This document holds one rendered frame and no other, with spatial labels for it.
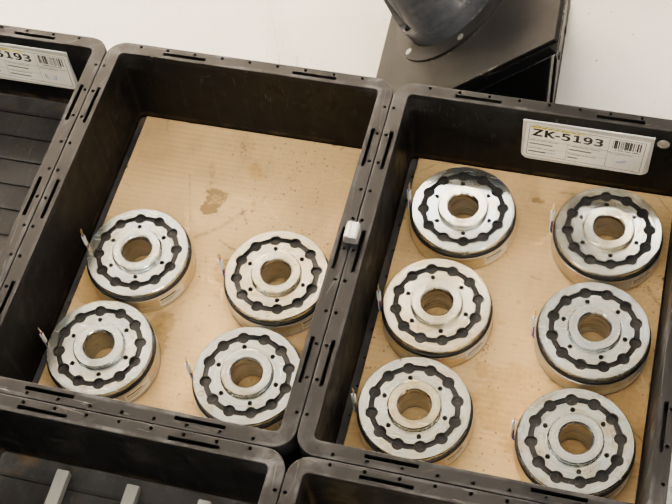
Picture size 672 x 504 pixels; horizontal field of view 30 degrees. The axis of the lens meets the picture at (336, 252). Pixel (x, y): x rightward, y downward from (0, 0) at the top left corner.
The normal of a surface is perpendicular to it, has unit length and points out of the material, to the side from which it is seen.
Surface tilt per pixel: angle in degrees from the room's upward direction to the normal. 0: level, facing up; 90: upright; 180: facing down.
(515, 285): 0
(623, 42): 0
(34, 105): 0
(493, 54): 43
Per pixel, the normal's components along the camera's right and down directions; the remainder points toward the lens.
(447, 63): -0.72, -0.48
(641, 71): -0.07, -0.53
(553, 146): -0.24, 0.83
